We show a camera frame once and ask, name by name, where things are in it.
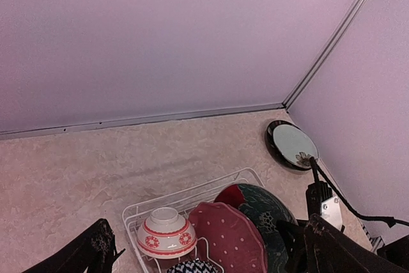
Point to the red white patterned bowl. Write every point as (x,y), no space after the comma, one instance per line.
(166,234)

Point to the black rimmed dark plate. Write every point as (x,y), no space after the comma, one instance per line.
(274,152)

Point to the white wire dish rack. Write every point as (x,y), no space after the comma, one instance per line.
(184,201)

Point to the aluminium back wall rail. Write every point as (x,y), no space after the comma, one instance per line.
(6,135)

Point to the teal wave pattern plate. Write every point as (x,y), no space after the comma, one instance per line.
(264,210)

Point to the right aluminium corner post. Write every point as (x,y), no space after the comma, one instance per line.
(324,53)

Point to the pink dotted plate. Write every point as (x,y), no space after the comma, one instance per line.
(232,240)

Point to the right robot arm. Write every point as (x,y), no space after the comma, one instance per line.
(396,252)

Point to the blue white zigzag bowl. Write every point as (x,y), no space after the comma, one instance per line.
(193,266)

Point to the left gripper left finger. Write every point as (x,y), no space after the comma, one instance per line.
(94,250)

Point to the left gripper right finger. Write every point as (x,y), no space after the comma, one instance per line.
(317,246)

